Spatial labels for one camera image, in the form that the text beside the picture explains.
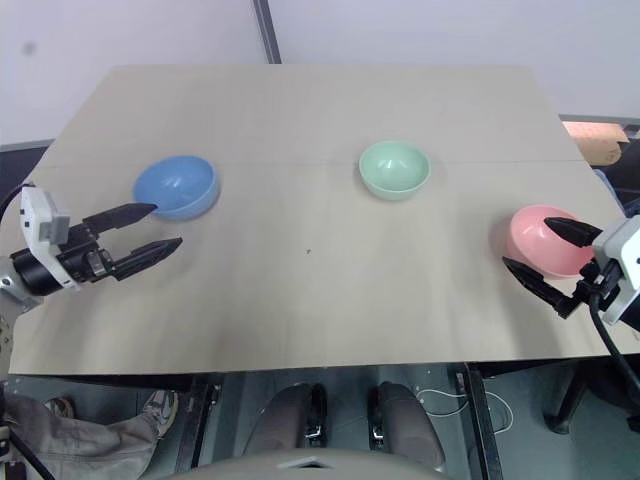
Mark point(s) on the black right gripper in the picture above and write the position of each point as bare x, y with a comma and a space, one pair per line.
602, 285

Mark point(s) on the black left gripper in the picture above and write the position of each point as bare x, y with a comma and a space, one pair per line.
82, 260

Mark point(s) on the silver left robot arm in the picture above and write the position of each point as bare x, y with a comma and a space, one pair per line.
25, 275

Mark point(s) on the red bowl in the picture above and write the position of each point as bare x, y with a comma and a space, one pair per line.
537, 240

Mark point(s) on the blue bowl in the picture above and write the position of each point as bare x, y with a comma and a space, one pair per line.
182, 182

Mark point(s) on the person in dark clothes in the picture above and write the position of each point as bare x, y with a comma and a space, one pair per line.
625, 175

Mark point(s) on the brown cardboard box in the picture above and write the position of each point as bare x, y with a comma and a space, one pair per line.
597, 140

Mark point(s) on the bystander sneaker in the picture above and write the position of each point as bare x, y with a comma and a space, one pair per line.
162, 407
61, 407

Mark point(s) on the black table leg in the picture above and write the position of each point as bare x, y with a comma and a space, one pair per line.
482, 425
192, 425

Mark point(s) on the green bowl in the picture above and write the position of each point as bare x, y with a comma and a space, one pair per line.
395, 167

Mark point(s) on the bystander grey trousers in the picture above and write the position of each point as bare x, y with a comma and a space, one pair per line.
75, 445

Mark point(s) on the dark rounded robot leg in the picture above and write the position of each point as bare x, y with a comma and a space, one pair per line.
405, 425

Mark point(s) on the grey robot torso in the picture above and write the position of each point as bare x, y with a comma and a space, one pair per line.
310, 465

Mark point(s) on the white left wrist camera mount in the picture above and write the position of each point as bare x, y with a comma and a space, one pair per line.
37, 225

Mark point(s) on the dark partition post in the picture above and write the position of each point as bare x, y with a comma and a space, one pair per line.
267, 30

